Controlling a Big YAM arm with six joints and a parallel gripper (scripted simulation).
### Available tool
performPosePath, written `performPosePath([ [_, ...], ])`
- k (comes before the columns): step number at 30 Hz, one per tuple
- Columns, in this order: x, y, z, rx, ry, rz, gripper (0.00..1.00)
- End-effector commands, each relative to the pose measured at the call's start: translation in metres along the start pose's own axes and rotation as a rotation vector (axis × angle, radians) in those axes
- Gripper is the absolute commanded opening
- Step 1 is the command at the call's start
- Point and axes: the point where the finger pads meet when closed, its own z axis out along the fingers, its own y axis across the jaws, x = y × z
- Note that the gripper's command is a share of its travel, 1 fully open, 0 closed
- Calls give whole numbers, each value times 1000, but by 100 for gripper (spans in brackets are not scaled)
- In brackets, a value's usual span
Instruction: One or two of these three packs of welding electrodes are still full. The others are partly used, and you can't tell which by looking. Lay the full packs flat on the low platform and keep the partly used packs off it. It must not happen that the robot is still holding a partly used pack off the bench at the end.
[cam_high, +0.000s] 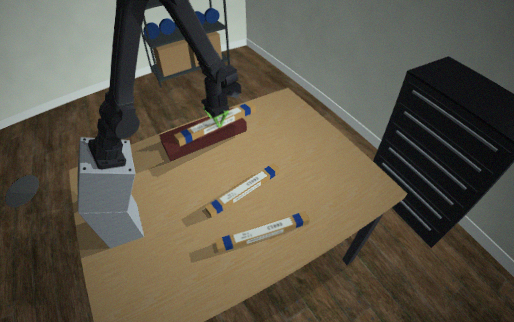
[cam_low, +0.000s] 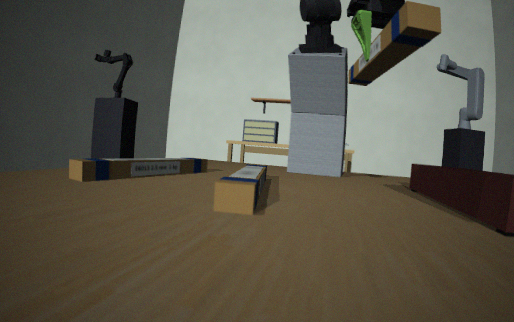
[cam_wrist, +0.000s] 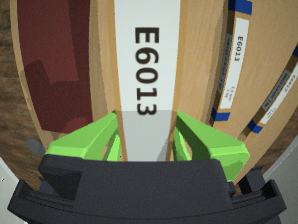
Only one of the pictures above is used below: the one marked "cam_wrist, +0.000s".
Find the brown rectangular box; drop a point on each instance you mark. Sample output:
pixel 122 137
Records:
pixel 237 32

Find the long tan cardboard box with blue bands and white label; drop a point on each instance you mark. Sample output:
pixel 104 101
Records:
pixel 275 98

